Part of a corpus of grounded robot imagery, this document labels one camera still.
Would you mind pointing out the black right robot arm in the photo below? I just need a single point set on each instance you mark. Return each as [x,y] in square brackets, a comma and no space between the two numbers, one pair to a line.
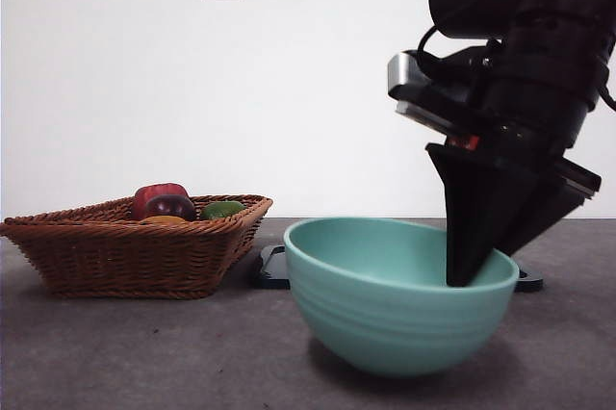
[529,20]

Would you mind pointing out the dark rectangular tray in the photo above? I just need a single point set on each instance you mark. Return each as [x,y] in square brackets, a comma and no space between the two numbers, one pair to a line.
[269,270]

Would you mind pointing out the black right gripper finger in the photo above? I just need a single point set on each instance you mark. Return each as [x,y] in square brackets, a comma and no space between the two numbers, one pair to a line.
[544,212]
[476,212]

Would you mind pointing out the green avocado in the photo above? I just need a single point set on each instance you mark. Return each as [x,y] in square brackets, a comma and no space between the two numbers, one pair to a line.
[221,210]

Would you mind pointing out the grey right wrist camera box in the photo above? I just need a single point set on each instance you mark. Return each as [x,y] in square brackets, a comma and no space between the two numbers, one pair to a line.
[404,70]

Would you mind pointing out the teal bowl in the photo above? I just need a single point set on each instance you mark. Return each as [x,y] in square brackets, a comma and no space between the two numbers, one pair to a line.
[385,323]

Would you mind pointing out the dark purple plum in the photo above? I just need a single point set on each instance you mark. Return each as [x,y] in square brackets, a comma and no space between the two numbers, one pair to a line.
[171,207]

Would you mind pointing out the brown wicker basket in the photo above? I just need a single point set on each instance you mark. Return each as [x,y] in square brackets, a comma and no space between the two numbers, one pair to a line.
[125,261]

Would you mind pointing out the brown kiwi fruit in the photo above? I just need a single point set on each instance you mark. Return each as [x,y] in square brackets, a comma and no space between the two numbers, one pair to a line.
[162,220]

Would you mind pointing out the red apple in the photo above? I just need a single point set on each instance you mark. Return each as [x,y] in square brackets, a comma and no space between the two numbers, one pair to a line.
[154,191]

